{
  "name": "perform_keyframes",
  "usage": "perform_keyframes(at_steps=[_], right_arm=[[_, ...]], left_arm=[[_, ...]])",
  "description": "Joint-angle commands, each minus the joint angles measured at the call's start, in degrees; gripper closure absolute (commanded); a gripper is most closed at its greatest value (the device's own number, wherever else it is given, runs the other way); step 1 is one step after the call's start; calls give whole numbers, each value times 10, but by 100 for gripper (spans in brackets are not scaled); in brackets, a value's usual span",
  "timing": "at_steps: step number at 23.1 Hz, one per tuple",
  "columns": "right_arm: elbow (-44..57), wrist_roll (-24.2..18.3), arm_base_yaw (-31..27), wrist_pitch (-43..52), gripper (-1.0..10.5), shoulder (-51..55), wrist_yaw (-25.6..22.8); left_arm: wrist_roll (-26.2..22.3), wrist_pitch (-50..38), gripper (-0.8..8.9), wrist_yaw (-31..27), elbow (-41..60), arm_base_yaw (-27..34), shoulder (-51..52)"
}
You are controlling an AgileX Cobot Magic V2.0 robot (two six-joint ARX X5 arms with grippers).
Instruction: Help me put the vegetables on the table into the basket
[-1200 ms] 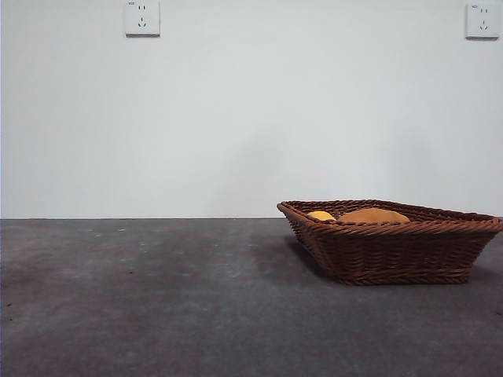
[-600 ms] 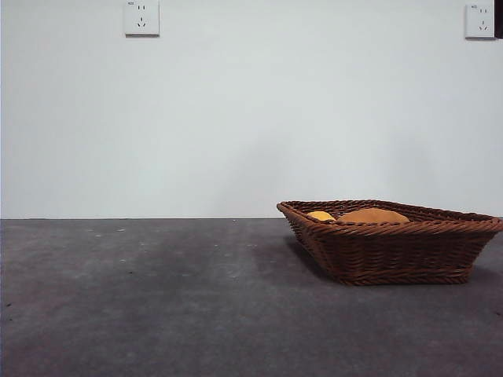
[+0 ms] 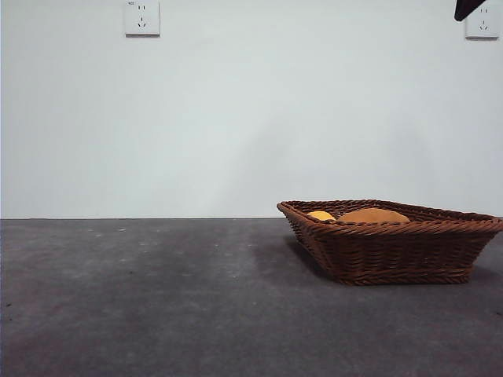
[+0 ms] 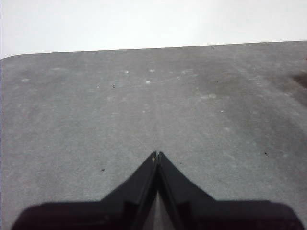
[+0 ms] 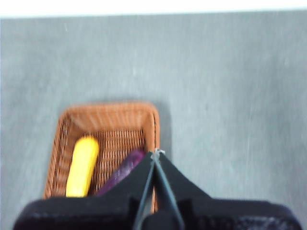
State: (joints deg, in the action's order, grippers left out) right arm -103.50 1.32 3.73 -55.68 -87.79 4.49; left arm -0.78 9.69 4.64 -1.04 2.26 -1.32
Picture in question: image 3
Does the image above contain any brown wicker basket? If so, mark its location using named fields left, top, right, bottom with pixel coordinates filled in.
left=276, top=199, right=503, bottom=287

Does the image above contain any white wall socket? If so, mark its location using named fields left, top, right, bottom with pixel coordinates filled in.
left=124, top=0, right=161, bottom=38
left=464, top=2, right=500, bottom=40

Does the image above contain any brown potato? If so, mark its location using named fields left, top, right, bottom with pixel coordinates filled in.
left=337, top=207, right=411, bottom=225

